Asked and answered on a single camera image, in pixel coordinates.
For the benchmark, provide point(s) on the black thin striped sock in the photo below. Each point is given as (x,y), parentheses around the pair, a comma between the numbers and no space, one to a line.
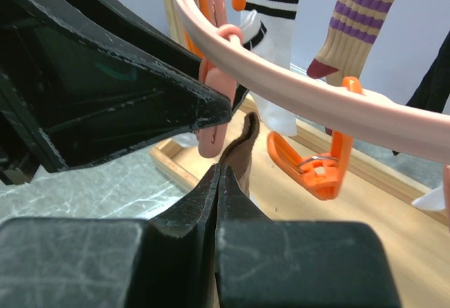
(241,93)

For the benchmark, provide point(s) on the pink round clip hanger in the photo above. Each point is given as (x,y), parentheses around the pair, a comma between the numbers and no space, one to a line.
(369,116)

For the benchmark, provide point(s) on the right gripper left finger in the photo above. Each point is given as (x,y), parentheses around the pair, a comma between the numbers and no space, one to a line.
(166,261)

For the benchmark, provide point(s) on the brown sock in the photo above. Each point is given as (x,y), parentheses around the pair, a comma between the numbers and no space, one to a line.
(238,154)

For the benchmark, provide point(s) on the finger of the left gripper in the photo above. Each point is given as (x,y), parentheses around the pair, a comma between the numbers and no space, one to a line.
(84,82)

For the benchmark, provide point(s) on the beige purple striped sock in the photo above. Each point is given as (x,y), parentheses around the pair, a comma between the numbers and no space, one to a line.
(353,29)

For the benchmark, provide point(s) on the wooden hanger rack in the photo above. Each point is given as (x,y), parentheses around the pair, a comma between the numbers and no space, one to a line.
(417,243)

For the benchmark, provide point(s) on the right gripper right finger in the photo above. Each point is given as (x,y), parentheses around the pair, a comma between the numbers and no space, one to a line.
(266,263)

